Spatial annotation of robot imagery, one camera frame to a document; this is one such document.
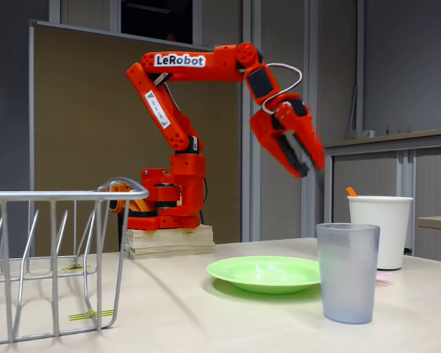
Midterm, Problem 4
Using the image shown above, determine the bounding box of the grey sliding door cabinet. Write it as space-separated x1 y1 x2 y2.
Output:
322 126 441 264

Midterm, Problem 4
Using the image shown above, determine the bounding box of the light orange clamp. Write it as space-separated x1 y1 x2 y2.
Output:
97 182 157 214

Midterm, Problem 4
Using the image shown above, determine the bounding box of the wooden base block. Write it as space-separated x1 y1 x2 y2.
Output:
124 224 216 260

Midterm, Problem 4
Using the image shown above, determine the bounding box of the white paper cup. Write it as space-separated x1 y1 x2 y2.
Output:
347 196 415 271

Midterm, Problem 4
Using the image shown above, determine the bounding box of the brown partition board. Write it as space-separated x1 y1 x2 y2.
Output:
28 20 240 254

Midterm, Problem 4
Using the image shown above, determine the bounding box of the dark upper window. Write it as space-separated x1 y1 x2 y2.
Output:
120 0 194 45

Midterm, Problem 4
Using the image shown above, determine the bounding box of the green plastic plate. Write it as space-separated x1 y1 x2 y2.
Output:
206 255 321 295

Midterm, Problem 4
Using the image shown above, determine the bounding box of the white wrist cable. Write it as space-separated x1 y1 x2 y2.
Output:
261 63 303 113

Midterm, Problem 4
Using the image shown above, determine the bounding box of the grey leaning rod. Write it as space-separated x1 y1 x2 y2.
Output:
347 86 359 140

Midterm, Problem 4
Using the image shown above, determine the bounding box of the translucent plastic cup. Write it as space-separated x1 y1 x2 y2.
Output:
315 222 381 325

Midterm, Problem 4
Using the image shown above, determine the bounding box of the metal wire dish rack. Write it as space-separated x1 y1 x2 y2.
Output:
0 177 150 347

